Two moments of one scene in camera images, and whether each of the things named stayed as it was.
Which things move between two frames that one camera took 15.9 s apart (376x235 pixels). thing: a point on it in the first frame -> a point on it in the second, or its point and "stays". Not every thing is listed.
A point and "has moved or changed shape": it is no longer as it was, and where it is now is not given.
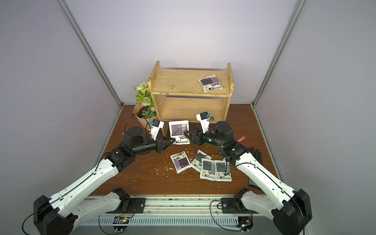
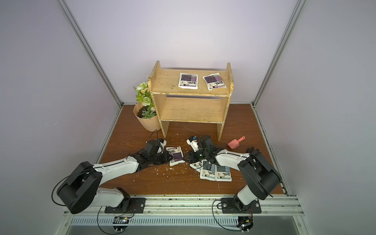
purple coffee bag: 181,161 has moved or changed shape
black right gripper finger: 191,136 -> 190,157
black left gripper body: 147,146 -> 158,159
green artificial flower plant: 144,96 stays
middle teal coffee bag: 208,170 stays
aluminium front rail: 187,205 stays
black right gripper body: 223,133 -> 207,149
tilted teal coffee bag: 196,164 stays
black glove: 256,153 stays
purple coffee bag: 210,83 has moved or changed shape
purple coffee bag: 177,129 -> 188,81
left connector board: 120,223 stays
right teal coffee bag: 223,171 stays
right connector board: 245,223 stays
